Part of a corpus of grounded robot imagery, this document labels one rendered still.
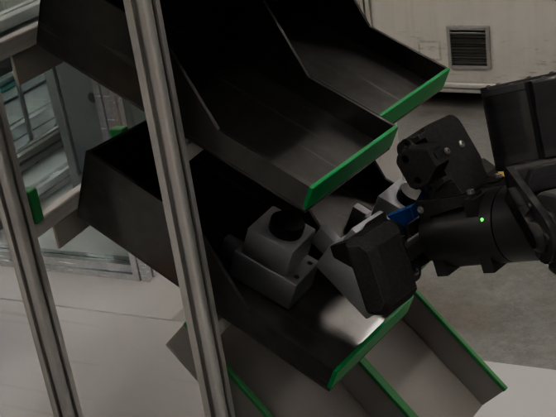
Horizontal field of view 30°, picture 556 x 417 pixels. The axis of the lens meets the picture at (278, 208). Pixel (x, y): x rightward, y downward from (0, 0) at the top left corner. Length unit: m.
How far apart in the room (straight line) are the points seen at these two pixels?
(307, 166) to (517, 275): 2.66
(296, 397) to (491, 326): 2.22
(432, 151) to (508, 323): 2.46
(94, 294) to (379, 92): 0.94
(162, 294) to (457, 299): 1.72
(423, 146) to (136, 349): 0.92
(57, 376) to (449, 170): 0.42
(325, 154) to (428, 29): 4.08
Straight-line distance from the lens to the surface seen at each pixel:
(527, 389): 1.41
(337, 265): 0.86
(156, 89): 0.78
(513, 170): 0.71
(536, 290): 3.36
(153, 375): 1.53
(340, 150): 0.84
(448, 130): 0.79
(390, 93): 0.96
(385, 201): 0.97
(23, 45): 0.92
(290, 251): 0.86
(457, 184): 0.77
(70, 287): 1.84
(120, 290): 1.78
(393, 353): 1.11
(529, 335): 3.14
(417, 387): 1.11
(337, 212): 1.04
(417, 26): 4.92
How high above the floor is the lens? 1.67
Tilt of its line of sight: 24 degrees down
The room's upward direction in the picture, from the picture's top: 8 degrees counter-clockwise
